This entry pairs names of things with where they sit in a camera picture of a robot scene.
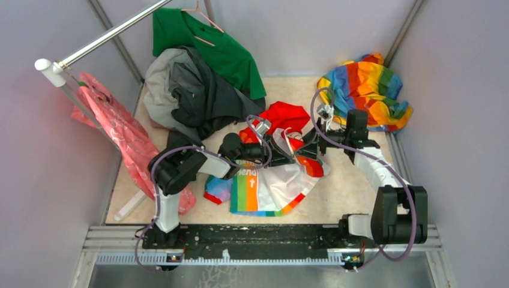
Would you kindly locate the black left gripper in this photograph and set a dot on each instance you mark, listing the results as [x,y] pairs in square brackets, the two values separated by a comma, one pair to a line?
[278,157]

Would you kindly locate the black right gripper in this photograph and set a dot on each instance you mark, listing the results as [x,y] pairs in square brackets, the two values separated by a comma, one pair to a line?
[310,150]

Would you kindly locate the red white cartoon jacket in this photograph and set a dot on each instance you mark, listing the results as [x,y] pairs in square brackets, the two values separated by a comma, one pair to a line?
[272,191]

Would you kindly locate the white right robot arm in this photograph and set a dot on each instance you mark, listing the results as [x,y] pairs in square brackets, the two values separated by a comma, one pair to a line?
[399,214]

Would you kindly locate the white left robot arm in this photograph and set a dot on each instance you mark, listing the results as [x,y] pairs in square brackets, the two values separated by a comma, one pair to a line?
[174,168]

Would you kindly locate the dark grey jacket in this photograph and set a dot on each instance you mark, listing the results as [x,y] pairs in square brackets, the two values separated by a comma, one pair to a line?
[184,94]

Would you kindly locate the rainbow striped garment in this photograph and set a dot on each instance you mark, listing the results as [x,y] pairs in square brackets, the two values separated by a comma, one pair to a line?
[367,84]

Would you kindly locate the pink patterned garment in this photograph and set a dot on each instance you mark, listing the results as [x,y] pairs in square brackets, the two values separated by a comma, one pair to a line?
[122,128]

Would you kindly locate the green t-shirt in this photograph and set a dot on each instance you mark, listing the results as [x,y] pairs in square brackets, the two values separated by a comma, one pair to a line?
[173,27]

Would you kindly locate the pink clothes hanger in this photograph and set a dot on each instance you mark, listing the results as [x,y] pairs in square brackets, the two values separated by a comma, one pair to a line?
[200,10]

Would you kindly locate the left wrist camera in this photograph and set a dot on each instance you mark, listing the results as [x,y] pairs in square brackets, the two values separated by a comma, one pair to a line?
[262,127]

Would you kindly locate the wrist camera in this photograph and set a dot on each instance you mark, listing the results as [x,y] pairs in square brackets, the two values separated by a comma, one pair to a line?
[262,127]
[326,112]

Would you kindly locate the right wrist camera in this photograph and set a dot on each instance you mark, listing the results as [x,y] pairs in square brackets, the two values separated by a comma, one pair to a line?
[326,112]

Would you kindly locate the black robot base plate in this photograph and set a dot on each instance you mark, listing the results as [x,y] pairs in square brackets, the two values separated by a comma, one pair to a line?
[254,242]

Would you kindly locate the aluminium frame rail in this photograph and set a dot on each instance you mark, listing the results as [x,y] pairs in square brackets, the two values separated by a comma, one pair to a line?
[396,263]

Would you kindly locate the silver clothes rail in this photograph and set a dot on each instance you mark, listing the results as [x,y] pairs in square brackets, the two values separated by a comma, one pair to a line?
[53,70]

